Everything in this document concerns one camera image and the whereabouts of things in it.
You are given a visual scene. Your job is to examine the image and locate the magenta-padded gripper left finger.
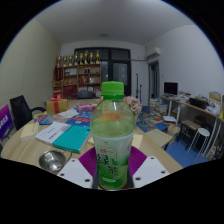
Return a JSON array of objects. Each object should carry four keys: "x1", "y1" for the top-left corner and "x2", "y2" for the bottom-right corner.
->
[{"x1": 56, "y1": 146, "x2": 100, "y2": 190}]

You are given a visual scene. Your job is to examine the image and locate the black office chair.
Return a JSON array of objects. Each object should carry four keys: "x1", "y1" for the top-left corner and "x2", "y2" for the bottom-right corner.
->
[{"x1": 9, "y1": 94, "x2": 47, "y2": 131}]

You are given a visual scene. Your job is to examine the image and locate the purple sign board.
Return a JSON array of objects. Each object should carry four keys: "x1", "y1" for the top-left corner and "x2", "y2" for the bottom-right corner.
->
[{"x1": 0, "y1": 103, "x2": 15, "y2": 141}]

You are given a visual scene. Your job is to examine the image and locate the light wooden stool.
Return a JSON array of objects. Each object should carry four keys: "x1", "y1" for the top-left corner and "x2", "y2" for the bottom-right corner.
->
[{"x1": 145, "y1": 128, "x2": 175, "y2": 150}]

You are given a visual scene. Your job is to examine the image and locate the wooden shelf unit with trophies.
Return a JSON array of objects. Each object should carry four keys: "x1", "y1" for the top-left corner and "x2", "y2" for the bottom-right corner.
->
[{"x1": 51, "y1": 49, "x2": 102, "y2": 99}]

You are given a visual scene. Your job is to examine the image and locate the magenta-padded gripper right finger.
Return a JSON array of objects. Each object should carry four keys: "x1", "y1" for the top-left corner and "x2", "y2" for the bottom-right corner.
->
[{"x1": 126, "y1": 145, "x2": 171, "y2": 190}]

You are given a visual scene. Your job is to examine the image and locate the yellow gift box red ribbon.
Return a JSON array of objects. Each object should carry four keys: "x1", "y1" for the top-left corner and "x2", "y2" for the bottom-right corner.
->
[{"x1": 45, "y1": 93, "x2": 69, "y2": 116}]

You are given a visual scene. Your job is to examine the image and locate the pink flower bouquet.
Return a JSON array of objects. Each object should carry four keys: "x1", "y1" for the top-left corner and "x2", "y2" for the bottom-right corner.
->
[{"x1": 122, "y1": 95, "x2": 143, "y2": 117}]

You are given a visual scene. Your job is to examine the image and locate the dark framed glass door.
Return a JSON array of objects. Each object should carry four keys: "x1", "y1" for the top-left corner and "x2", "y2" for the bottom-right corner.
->
[{"x1": 73, "y1": 47, "x2": 132, "y2": 98}]

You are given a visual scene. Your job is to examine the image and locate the small metal cup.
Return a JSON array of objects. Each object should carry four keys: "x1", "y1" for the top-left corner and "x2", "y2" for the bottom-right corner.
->
[{"x1": 38, "y1": 149, "x2": 68, "y2": 174}]

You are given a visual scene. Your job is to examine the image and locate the stack of books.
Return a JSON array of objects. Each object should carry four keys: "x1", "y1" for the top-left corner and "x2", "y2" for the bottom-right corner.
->
[{"x1": 147, "y1": 97, "x2": 170, "y2": 122}]

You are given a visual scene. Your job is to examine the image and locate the beige book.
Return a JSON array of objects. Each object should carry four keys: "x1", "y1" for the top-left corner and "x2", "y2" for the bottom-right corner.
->
[{"x1": 19, "y1": 121, "x2": 41, "y2": 142}]

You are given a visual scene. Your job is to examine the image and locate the brown wooden stool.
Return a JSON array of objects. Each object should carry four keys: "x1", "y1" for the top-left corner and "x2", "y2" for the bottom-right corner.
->
[{"x1": 176, "y1": 119, "x2": 203, "y2": 145}]

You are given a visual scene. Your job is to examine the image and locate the pink box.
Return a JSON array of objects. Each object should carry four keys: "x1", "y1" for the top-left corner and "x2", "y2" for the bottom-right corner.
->
[{"x1": 76, "y1": 103, "x2": 99, "y2": 114}]

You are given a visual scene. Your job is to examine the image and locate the white air conditioner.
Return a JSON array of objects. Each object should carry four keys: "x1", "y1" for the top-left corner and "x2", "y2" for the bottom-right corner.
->
[{"x1": 144, "y1": 46, "x2": 162, "y2": 61}]

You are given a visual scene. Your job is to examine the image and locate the black computer monitor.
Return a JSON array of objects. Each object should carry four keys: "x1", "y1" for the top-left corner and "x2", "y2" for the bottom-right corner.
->
[{"x1": 163, "y1": 81, "x2": 179, "y2": 96}]

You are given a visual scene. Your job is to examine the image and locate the white round stool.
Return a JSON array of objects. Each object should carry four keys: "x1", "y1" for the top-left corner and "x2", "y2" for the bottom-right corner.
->
[{"x1": 186, "y1": 127, "x2": 211, "y2": 155}]

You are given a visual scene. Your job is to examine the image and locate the blue book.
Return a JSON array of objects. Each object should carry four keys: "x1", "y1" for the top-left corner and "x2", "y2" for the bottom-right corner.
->
[{"x1": 65, "y1": 111, "x2": 93, "y2": 130}]

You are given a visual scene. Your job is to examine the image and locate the teal book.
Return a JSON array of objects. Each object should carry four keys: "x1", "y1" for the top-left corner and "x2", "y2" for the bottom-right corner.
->
[{"x1": 51, "y1": 124, "x2": 92, "y2": 155}]

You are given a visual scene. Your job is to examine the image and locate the green tea plastic bottle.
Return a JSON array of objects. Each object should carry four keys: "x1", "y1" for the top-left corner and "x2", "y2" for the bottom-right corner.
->
[{"x1": 90, "y1": 81, "x2": 137, "y2": 191}]

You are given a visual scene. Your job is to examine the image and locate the wooden side desk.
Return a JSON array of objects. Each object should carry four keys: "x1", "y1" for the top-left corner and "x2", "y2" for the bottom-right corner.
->
[{"x1": 161, "y1": 95, "x2": 224, "y2": 162}]

